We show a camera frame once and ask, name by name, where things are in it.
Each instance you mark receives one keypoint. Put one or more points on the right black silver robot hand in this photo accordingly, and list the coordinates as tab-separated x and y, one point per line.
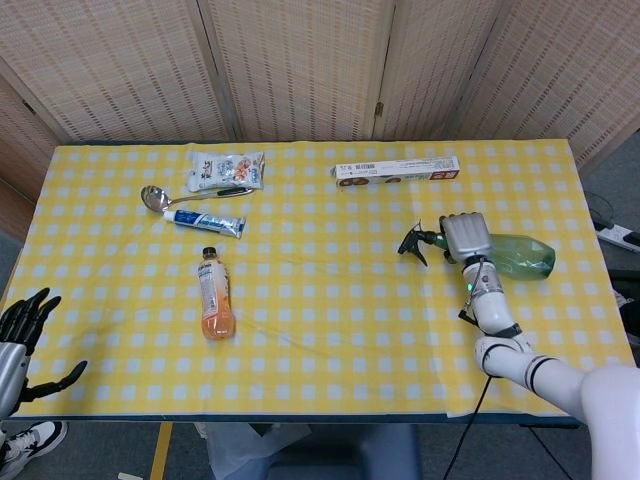
467	235

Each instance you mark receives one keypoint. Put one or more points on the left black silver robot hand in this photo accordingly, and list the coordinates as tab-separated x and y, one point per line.
12	370

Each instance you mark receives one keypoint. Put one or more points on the green spray bottle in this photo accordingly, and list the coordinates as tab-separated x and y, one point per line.
520	257

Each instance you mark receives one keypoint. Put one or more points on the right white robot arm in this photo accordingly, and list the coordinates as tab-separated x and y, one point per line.
500	310

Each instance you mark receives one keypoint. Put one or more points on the orange drink bottle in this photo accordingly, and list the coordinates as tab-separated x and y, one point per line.
216	300

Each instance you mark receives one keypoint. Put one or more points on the white black sneaker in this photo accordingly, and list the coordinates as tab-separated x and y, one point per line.
30	442

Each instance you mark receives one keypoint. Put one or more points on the long cling film box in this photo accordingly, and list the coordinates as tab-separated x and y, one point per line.
395	172

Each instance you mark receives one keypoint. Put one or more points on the white power strip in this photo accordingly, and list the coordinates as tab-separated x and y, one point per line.
620	236

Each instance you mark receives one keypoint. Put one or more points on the brass screen hinge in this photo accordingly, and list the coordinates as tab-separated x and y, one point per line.
379	109

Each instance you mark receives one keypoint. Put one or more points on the yellow checked tablecloth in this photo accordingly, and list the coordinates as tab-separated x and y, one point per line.
320	280

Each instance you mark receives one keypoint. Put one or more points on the yellow floor tape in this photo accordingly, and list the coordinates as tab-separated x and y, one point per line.
161	450

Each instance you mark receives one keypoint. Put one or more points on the metal ladle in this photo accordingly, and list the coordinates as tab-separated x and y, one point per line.
155	197

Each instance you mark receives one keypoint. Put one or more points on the woven folding screen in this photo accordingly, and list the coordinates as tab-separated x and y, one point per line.
300	65

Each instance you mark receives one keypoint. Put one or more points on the white trousers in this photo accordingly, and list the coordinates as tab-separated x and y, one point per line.
240	450

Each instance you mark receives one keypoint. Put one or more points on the white blue toothpaste tube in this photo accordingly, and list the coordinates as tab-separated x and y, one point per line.
205	221

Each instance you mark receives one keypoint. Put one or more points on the dark blue seat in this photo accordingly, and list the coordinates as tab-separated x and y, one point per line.
350	452

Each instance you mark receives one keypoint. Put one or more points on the white snack bag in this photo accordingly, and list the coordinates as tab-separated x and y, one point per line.
225	170

